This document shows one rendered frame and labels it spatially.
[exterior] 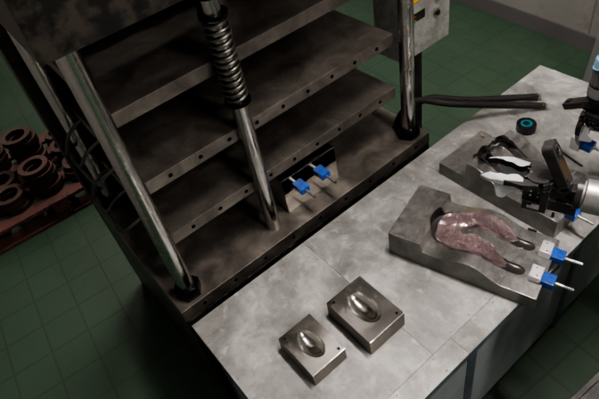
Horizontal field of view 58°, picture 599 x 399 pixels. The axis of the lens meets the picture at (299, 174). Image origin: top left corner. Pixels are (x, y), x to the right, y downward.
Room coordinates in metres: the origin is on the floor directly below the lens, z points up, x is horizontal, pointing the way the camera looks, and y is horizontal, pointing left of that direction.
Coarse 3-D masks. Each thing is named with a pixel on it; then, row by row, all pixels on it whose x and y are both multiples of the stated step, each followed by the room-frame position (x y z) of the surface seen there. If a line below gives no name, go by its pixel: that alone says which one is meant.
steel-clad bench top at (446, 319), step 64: (512, 128) 1.68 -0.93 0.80; (384, 192) 1.47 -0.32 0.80; (448, 192) 1.40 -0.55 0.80; (320, 256) 1.23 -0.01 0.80; (384, 256) 1.16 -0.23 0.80; (256, 320) 1.02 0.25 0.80; (320, 320) 0.97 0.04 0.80; (448, 320) 0.87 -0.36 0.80; (256, 384) 0.80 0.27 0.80; (320, 384) 0.76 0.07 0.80; (384, 384) 0.71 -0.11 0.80
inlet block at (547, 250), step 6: (546, 240) 1.03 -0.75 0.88; (546, 246) 1.01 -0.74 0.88; (552, 246) 1.00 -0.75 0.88; (540, 252) 0.99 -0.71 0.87; (546, 252) 0.98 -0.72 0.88; (552, 252) 0.99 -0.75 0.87; (558, 252) 0.98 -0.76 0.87; (564, 252) 0.98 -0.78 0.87; (546, 258) 0.98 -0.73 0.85; (552, 258) 0.97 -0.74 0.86; (558, 258) 0.96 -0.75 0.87; (564, 258) 0.96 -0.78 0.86; (570, 258) 0.96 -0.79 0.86; (558, 264) 0.96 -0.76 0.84; (576, 264) 0.94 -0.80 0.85; (582, 264) 0.93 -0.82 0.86
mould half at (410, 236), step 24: (432, 192) 1.32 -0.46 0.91; (408, 216) 1.23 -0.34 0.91; (504, 216) 1.16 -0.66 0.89; (408, 240) 1.13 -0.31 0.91; (432, 240) 1.13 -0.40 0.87; (504, 240) 1.07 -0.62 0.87; (528, 240) 1.06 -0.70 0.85; (552, 240) 1.04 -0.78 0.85; (432, 264) 1.07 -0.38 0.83; (456, 264) 1.01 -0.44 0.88; (480, 264) 0.99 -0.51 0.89; (528, 264) 0.97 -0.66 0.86; (480, 288) 0.96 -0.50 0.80; (504, 288) 0.91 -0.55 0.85; (528, 288) 0.89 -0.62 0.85
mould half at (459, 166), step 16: (464, 144) 1.58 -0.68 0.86; (480, 144) 1.56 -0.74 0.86; (528, 144) 1.45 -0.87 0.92; (448, 160) 1.51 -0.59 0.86; (464, 160) 1.49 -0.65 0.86; (480, 160) 1.40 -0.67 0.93; (544, 160) 1.38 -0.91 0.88; (448, 176) 1.47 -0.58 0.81; (464, 176) 1.41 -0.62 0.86; (576, 176) 1.26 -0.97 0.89; (480, 192) 1.34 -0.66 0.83; (512, 192) 1.26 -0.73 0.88; (512, 208) 1.23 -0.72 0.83; (528, 224) 1.17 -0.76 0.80; (544, 224) 1.12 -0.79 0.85; (560, 224) 1.10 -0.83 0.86
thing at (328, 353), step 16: (304, 320) 0.94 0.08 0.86; (288, 336) 0.90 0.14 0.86; (304, 336) 0.90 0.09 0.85; (320, 336) 0.88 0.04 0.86; (288, 352) 0.86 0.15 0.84; (304, 352) 0.84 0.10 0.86; (320, 352) 0.83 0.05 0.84; (336, 352) 0.81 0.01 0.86; (304, 368) 0.79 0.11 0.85; (320, 368) 0.77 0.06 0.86
